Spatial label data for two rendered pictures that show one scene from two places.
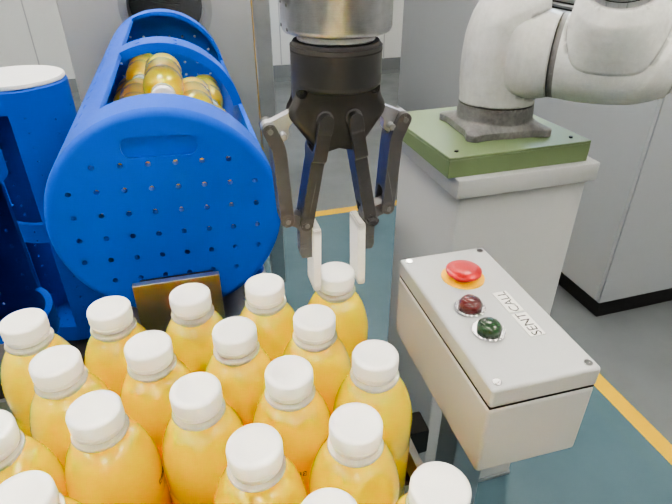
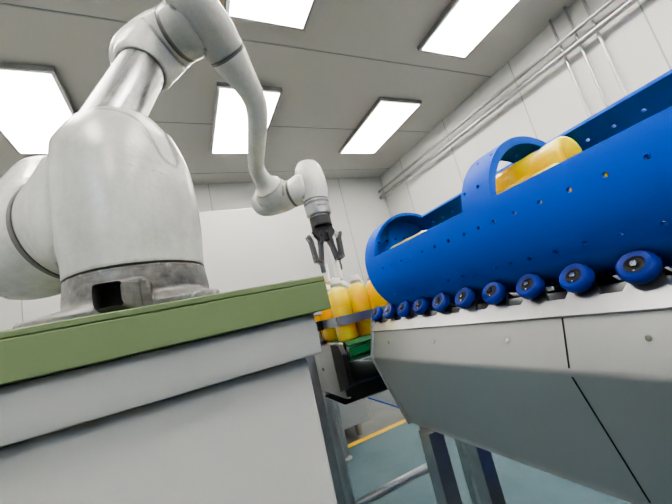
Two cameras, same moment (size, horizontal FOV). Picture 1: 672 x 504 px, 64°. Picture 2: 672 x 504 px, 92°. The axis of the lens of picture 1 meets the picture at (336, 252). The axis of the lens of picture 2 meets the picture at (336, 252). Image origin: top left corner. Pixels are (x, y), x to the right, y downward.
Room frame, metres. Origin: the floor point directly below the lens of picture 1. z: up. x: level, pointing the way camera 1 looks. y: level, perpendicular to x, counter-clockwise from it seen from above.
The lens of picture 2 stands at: (1.56, -0.16, 0.99)
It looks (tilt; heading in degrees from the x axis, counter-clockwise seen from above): 10 degrees up; 170
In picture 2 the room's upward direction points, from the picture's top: 14 degrees counter-clockwise
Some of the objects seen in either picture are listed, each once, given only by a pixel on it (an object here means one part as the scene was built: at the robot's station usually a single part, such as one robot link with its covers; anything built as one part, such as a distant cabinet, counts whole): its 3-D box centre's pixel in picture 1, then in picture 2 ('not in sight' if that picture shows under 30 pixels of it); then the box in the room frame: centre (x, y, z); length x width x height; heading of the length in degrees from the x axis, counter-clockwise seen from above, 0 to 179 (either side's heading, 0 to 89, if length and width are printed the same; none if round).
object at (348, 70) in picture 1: (336, 93); (322, 229); (0.45, 0.00, 1.29); 0.08 x 0.07 x 0.09; 105
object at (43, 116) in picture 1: (55, 213); not in sight; (1.59, 0.94, 0.59); 0.28 x 0.28 x 0.88
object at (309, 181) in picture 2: not in sight; (307, 182); (0.45, -0.01, 1.47); 0.13 x 0.11 x 0.16; 62
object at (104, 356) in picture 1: (132, 392); not in sight; (0.40, 0.21, 1.00); 0.07 x 0.07 x 0.19
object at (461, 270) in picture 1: (463, 272); not in sight; (0.45, -0.13, 1.11); 0.04 x 0.04 x 0.01
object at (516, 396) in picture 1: (479, 344); not in sight; (0.41, -0.14, 1.05); 0.20 x 0.10 x 0.10; 15
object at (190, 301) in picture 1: (191, 302); not in sight; (0.42, 0.14, 1.10); 0.04 x 0.04 x 0.02
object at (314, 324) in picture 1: (314, 325); not in sight; (0.38, 0.02, 1.10); 0.04 x 0.04 x 0.02
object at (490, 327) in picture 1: (489, 326); not in sight; (0.37, -0.14, 1.11); 0.02 x 0.02 x 0.01
